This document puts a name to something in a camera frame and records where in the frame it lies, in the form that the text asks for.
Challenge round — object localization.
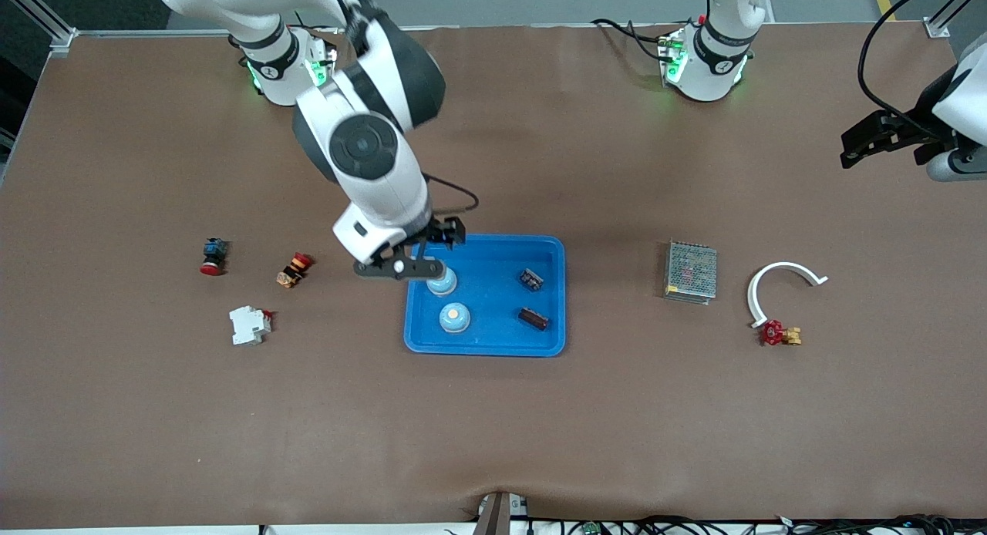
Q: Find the metal mesh power supply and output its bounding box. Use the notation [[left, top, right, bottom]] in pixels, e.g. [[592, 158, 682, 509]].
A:
[[663, 239, 719, 305]]

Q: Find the blue plastic tray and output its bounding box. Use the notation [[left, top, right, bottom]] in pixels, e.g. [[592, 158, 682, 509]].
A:
[[403, 234, 567, 358]]

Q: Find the red emergency stop button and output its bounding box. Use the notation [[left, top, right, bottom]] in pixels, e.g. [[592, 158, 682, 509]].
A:
[[200, 238, 230, 277]]

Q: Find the aluminium frame post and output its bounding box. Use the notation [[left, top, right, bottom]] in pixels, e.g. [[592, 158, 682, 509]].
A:
[[924, 0, 987, 39], [0, 0, 78, 58]]

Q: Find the red handled brass valve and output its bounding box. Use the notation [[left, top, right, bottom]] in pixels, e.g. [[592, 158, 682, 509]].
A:
[[760, 320, 803, 347]]

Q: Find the brown table cover mat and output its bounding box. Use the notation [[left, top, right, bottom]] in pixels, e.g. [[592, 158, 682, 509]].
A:
[[0, 22, 987, 530]]

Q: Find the black cable bundle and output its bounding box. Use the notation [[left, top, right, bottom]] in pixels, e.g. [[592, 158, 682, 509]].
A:
[[443, 513, 987, 535]]

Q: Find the white curved plastic bracket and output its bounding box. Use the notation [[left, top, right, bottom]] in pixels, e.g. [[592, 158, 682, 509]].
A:
[[746, 262, 830, 329]]

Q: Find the black left base cable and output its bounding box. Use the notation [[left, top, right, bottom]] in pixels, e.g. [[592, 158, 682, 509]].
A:
[[590, 17, 672, 62]]

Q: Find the red yellow black selector switch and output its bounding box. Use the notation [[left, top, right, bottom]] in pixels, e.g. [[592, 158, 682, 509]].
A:
[[276, 252, 313, 289]]

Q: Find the white circuit breaker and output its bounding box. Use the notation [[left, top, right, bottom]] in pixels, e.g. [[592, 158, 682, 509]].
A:
[[229, 305, 275, 346]]

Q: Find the grey mount bracket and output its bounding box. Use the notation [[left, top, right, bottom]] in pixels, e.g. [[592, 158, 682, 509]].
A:
[[472, 490, 530, 535]]

